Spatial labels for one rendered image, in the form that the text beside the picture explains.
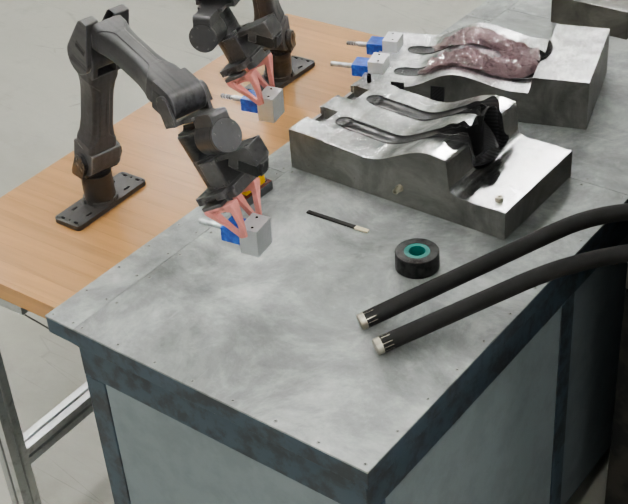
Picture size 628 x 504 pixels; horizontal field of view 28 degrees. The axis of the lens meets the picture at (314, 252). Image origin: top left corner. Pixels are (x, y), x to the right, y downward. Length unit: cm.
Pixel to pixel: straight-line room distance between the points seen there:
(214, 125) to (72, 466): 134
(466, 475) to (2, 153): 258
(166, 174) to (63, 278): 38
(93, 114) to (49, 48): 279
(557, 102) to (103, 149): 94
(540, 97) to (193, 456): 105
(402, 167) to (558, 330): 43
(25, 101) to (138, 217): 232
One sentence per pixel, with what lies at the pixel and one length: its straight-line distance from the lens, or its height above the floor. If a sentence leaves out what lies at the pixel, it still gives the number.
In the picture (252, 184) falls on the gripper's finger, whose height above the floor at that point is 101.
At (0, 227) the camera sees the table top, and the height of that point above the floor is 80.
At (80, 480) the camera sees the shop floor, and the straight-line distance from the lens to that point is 310.
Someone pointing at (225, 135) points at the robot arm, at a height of 114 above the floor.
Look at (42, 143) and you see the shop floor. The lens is 447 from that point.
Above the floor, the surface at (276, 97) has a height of 95.
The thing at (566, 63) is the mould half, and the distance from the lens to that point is 272.
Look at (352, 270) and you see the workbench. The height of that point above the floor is 80.
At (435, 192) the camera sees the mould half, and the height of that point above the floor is 85.
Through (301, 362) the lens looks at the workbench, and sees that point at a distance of 208.
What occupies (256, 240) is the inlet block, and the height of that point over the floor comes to 93.
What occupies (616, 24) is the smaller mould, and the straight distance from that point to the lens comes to 307.
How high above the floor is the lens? 214
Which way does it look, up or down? 35 degrees down
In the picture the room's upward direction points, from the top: 5 degrees counter-clockwise
